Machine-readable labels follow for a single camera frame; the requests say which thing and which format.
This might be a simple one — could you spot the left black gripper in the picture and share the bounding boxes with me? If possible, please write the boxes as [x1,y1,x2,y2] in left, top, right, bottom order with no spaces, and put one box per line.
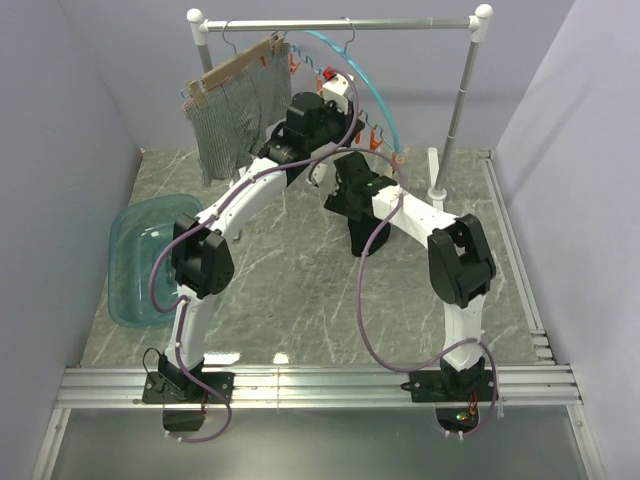
[308,98,366,153]

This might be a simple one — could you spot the teal clip hanger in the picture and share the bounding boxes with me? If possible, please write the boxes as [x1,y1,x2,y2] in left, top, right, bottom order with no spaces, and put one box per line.
[290,27,403,158]

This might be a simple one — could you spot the black underwear beige waistband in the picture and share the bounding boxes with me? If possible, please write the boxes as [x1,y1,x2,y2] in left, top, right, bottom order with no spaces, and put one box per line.
[347,216,391,257]

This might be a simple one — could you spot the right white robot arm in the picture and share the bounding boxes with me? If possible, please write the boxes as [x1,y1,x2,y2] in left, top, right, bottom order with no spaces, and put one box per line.
[325,148,496,401]

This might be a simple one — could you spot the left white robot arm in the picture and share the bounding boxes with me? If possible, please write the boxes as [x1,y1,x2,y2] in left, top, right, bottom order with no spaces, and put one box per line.
[158,92,364,402]

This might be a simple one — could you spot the salmon clip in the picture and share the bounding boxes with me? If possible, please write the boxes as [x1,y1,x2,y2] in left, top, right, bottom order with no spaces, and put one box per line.
[315,75,324,96]
[288,54,300,76]

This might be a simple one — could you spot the salmon clip far left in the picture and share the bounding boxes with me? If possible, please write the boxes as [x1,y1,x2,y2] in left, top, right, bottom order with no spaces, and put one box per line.
[288,54,300,76]

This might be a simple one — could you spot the wooden clothes hanger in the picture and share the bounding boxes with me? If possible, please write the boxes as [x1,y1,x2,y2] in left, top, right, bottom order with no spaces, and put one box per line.
[181,8,284,111]

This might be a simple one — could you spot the grey knitted garment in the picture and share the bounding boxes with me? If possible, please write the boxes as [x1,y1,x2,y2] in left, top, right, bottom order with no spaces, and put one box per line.
[182,43,292,186]

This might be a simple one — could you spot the white and silver clothes rack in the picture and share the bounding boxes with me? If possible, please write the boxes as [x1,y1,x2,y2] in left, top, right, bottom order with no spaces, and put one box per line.
[186,4,493,208]

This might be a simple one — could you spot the teal plastic basin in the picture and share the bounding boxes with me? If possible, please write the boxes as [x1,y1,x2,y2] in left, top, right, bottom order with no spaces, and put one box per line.
[108,194,202,328]

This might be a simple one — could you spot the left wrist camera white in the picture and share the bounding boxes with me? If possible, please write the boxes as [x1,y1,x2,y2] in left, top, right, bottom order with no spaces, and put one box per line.
[322,68,354,114]

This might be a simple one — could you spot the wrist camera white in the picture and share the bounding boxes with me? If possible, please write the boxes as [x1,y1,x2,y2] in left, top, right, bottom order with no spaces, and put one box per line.
[307,163,329,188]
[322,68,354,114]

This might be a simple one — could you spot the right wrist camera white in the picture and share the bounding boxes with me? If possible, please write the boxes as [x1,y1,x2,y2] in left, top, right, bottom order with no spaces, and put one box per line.
[307,163,329,188]

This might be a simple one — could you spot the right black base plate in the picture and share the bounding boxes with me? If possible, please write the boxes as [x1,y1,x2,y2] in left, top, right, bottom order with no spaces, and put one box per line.
[400,363,499,438]

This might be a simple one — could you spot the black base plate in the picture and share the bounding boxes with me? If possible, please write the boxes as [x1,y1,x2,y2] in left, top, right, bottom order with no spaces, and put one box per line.
[142,347,235,437]
[400,363,499,438]

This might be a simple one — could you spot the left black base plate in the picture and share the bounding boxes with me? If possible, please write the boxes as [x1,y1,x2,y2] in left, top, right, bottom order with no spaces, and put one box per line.
[142,347,235,437]

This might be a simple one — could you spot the aluminium mounting rail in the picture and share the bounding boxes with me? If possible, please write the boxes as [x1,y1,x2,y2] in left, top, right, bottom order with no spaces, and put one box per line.
[30,299,606,480]

